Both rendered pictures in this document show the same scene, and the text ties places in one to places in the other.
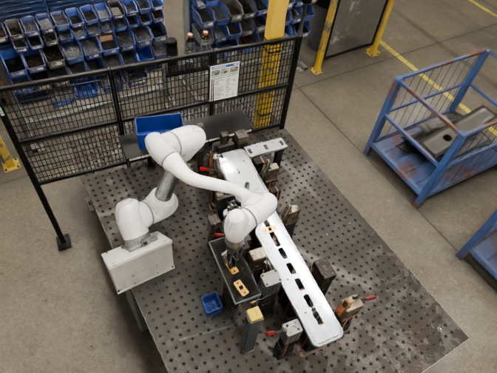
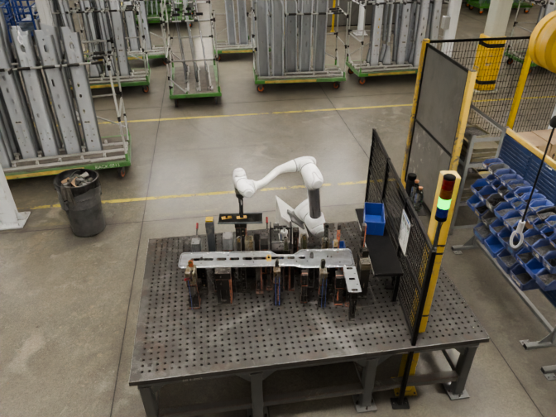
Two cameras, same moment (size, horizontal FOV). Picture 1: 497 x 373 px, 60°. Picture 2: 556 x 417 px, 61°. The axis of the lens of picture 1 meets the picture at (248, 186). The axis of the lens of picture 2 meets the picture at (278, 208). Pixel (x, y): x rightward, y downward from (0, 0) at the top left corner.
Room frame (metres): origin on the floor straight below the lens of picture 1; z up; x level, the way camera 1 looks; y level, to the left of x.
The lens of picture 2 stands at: (2.88, -2.71, 3.37)
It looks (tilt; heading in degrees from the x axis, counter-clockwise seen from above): 33 degrees down; 118
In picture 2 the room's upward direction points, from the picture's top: straight up
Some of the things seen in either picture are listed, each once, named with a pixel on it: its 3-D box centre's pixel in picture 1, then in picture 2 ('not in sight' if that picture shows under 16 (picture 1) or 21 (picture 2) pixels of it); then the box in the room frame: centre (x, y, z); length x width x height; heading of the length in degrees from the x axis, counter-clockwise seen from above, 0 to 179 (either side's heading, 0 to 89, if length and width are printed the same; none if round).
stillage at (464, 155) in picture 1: (452, 126); not in sight; (3.21, -1.84, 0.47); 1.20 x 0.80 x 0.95; 125
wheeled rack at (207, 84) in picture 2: not in sight; (191, 49); (-3.28, 5.05, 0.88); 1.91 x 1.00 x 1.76; 128
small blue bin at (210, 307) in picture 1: (211, 305); not in sight; (1.02, 0.12, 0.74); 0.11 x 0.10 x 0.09; 30
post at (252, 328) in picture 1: (250, 331); (211, 242); (0.82, -0.11, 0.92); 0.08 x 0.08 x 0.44; 30
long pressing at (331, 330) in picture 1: (272, 232); (266, 259); (1.40, -0.18, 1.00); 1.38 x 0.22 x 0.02; 30
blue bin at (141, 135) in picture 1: (160, 131); (373, 218); (2.01, 0.62, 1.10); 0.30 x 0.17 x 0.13; 111
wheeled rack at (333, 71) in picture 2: not in sight; (298, 43); (-1.57, 6.44, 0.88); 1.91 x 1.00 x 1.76; 34
